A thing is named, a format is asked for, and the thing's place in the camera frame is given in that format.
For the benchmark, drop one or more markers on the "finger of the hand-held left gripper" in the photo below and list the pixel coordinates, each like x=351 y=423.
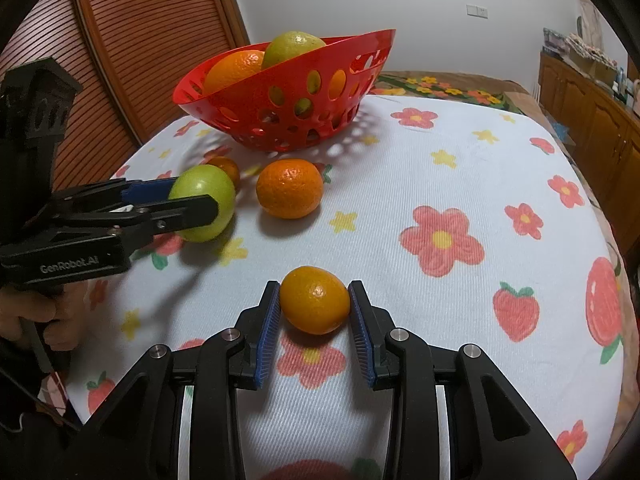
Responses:
x=190 y=212
x=150 y=190

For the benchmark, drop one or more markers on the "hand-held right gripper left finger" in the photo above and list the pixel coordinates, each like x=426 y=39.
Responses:
x=267 y=340

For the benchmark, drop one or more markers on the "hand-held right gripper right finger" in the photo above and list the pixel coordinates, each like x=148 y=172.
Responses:
x=361 y=340

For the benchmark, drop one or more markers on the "green apple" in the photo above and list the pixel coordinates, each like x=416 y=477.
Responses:
x=205 y=182

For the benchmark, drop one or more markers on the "yellow-orange tangerine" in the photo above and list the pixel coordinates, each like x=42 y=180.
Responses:
x=314 y=302

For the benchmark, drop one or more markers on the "large orange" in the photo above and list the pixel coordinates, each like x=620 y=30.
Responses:
x=235 y=67

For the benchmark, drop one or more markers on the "red perforated plastic basket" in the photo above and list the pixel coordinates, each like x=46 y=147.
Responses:
x=280 y=75

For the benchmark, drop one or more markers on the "yellow-green pear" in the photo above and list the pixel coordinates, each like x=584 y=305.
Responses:
x=292 y=47

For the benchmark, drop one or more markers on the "person's left hand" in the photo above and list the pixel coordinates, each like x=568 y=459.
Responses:
x=30 y=312

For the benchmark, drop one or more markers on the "small orange tangerine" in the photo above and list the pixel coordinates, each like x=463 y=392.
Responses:
x=227 y=167

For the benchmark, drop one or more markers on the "brown wooden wardrobe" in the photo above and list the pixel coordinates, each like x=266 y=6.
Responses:
x=150 y=35

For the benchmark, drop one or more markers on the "white flower-print blanket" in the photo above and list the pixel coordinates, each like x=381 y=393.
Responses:
x=400 y=185

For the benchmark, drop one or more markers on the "brown wooden cabinet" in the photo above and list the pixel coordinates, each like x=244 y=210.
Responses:
x=600 y=120

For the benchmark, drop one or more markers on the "clutter on cabinet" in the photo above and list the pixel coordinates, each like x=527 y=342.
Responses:
x=585 y=50

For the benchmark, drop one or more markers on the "white wall switch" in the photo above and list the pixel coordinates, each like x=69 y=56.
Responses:
x=477 y=10

